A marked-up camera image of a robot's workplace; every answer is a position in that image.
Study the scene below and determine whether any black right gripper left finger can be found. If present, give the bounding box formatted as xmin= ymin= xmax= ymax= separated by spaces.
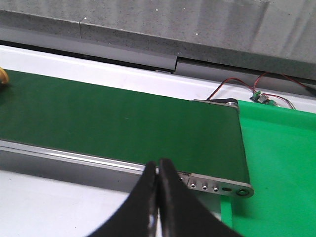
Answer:
xmin=89 ymin=161 xmax=158 ymax=237

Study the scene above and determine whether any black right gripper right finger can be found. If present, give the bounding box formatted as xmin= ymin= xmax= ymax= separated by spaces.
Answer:
xmin=158 ymin=158 xmax=241 ymax=237

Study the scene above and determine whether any yellow button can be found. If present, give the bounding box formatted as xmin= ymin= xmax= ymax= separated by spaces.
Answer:
xmin=0 ymin=67 xmax=9 ymax=85

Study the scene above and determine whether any green conveyor belt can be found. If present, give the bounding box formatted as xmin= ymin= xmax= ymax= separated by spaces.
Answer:
xmin=0 ymin=71 xmax=250 ymax=183

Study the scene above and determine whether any bright green plastic tray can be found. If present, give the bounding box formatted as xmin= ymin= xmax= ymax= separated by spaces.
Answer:
xmin=221 ymin=101 xmax=316 ymax=237

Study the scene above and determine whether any small green circuit board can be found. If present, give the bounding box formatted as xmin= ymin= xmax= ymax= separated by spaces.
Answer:
xmin=250 ymin=91 xmax=277 ymax=106

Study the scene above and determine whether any grey panel under countertop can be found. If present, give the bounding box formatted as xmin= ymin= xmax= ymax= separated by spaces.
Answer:
xmin=0 ymin=26 xmax=316 ymax=97

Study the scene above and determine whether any grey stone countertop slab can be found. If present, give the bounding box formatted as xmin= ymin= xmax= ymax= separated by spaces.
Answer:
xmin=0 ymin=0 xmax=316 ymax=79

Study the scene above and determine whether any silver conveyor frame rail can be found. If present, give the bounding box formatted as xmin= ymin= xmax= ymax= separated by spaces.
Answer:
xmin=0 ymin=140 xmax=254 ymax=198

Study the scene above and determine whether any red wire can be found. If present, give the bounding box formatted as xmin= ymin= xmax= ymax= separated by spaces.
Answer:
xmin=206 ymin=71 xmax=316 ymax=101

